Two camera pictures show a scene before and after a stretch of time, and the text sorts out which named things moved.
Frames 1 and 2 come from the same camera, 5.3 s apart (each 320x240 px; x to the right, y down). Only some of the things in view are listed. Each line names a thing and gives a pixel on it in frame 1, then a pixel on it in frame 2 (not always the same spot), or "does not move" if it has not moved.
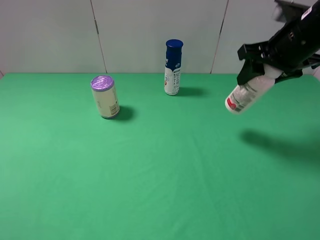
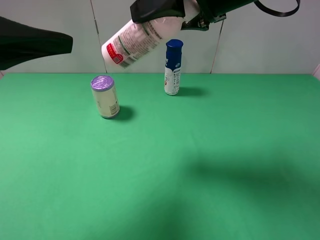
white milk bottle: x=242 y=97 to x=133 y=43
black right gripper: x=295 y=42 to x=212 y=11
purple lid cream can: x=104 y=92 does not move
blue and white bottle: x=173 y=64 does not move
